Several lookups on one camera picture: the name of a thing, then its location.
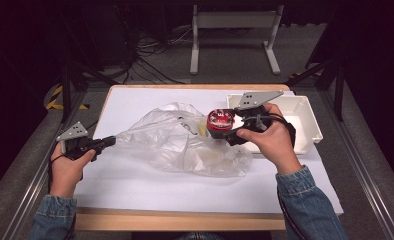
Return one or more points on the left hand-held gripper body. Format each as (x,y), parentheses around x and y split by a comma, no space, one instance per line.
(75,140)

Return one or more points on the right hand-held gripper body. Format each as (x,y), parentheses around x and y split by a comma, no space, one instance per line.
(256,116)

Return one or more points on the red can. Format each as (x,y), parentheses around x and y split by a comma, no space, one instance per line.
(220,122)

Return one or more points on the white plastic box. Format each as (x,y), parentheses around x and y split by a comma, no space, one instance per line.
(301,113)

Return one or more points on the clear plastic bag yellow face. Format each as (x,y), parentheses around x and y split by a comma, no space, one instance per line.
(171,146)

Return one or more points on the person's left hand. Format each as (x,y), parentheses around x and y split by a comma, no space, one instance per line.
(66,173)

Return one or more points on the person's right hand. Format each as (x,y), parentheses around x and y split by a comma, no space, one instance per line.
(275,146)

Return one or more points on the yellow black floor tape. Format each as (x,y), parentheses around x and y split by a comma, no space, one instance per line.
(56,98)

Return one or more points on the black tripod stand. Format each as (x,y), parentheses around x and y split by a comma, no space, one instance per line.
(71,76)
(331,76)

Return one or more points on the white paper sheet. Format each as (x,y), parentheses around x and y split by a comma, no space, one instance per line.
(171,193)

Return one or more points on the white metal stand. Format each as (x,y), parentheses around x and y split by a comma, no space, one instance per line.
(235,20)

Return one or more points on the wooden table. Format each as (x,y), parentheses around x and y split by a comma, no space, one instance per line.
(171,221)

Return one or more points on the person's legs in jeans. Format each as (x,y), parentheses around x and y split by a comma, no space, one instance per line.
(198,236)

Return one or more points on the aluminium rail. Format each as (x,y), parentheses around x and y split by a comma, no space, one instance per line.
(361,160)
(28,200)

